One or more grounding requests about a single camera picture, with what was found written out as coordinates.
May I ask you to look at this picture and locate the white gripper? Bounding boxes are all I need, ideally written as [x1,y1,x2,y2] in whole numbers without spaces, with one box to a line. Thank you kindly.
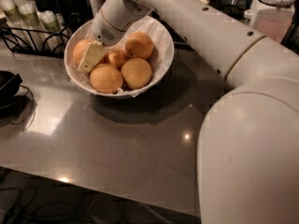
[78,0,152,74]

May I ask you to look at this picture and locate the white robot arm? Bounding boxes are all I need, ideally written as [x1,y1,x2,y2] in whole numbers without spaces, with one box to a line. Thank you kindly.
[92,0,299,224]

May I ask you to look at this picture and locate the middle small orange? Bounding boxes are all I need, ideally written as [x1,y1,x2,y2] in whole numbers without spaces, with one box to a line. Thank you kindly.
[105,49,128,69]

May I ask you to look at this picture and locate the white bowl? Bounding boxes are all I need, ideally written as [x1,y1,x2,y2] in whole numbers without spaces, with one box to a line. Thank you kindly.
[64,15,175,100]

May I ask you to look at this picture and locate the clear plastic bowl liner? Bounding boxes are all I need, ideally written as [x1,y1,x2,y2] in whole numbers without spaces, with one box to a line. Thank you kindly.
[66,16,172,98]

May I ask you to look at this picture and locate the right paper cup stack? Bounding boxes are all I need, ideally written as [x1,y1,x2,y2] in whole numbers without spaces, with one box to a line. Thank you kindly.
[39,10,66,54]

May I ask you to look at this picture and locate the paper cup stack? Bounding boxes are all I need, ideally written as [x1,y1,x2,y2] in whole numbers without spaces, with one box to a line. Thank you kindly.
[19,3,44,51]
[0,0,28,47]
[39,10,66,54]

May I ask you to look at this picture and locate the middle paper cup stack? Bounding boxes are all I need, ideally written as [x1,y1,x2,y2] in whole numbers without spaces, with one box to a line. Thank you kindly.
[19,3,44,51]

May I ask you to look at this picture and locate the left paper cup stack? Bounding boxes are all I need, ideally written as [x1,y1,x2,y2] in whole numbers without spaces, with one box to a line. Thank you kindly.
[0,0,28,47]

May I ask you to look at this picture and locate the black object at left edge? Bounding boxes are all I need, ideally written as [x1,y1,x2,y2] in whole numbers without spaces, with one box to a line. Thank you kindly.
[0,71,35,125]

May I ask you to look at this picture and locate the white appliance with bowls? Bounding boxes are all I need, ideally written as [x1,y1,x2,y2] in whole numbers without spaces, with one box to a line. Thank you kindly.
[244,0,295,43]

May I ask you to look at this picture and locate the black wire cup rack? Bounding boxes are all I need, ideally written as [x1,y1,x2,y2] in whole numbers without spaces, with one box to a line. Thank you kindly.
[0,13,79,58]

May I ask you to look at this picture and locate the black wire basket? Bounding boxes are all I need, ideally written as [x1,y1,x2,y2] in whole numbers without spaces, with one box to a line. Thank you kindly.
[220,5,244,20]

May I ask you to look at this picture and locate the black cable on floor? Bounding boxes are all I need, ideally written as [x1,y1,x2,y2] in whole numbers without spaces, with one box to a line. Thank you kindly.
[0,184,125,224]

